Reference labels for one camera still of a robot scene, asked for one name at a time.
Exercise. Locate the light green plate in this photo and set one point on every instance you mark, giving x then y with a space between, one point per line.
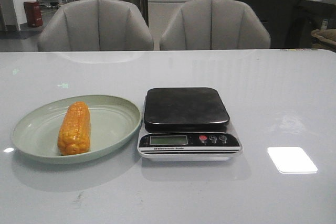
113 120

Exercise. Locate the black electronic kitchen scale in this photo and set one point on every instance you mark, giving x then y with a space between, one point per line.
187 124

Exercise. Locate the grey chair on right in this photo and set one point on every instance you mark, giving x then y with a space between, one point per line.
214 25

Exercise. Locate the grey chair on left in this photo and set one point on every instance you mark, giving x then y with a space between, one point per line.
96 25

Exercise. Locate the red bin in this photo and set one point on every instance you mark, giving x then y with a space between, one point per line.
33 14

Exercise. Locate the beige cushion at right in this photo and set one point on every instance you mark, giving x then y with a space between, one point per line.
324 39

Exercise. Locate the dark side table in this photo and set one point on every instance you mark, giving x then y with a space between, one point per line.
309 15

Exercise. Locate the grey chair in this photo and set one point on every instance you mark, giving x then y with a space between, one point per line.
96 25
214 25

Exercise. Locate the orange corn cob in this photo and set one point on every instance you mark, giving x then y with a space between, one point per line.
74 133

